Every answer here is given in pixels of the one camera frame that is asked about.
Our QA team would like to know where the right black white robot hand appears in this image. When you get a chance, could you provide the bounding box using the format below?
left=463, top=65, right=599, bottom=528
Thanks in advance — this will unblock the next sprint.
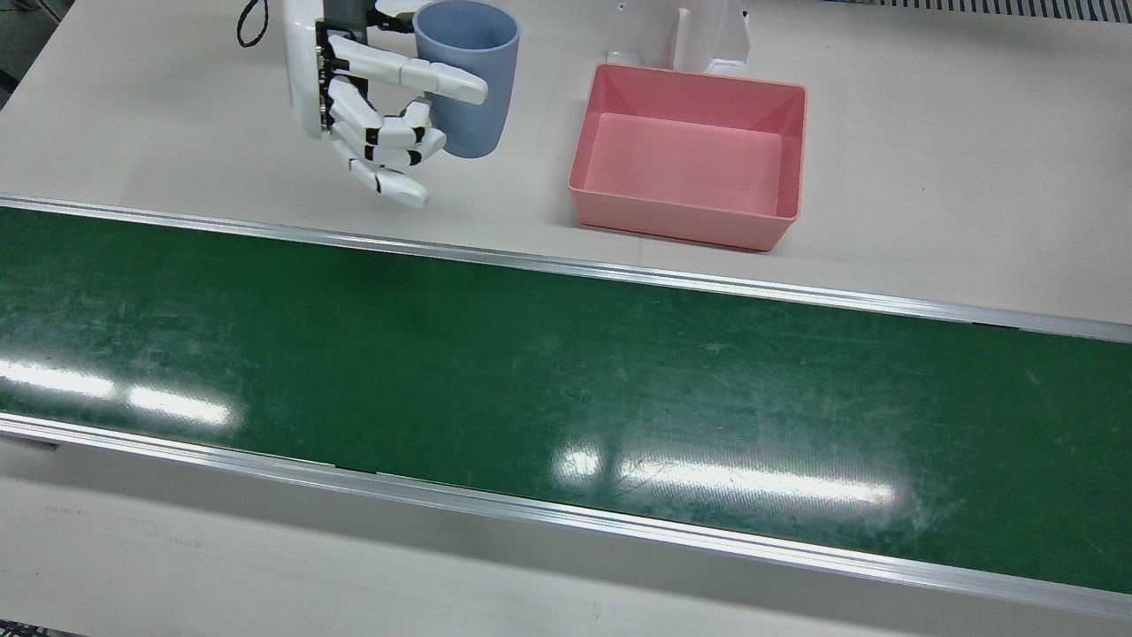
left=281, top=0, right=489, bottom=210

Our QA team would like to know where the blue plastic cup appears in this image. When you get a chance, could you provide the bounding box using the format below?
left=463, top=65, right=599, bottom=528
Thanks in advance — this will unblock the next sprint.
left=412, top=0, right=521, bottom=160

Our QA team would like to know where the pink plastic box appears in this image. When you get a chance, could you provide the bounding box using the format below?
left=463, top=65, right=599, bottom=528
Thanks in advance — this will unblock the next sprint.
left=568, top=62, right=808, bottom=253

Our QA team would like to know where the green conveyor belt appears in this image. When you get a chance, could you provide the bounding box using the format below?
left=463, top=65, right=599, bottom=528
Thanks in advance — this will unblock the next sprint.
left=0, top=195, right=1132, bottom=620

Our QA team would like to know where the white plastic stand base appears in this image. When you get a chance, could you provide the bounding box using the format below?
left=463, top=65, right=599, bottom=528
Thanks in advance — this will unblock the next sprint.
left=607, top=0, right=753, bottom=76

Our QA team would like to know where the metal ribbed grating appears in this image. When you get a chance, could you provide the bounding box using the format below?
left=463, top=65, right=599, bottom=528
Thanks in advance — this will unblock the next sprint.
left=818, top=0, right=1132, bottom=25

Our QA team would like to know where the black braided cable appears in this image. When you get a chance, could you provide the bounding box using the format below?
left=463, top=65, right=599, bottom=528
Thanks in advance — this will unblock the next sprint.
left=235, top=0, right=269, bottom=50

